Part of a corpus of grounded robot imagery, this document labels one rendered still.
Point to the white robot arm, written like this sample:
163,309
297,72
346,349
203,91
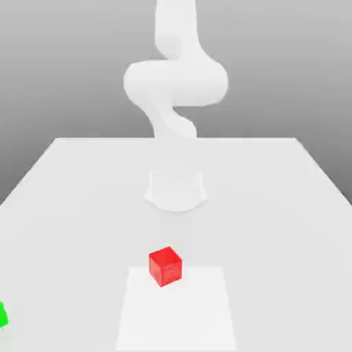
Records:
176,79

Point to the small red cube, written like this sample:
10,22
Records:
165,266

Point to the small green cube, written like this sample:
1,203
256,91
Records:
2,315

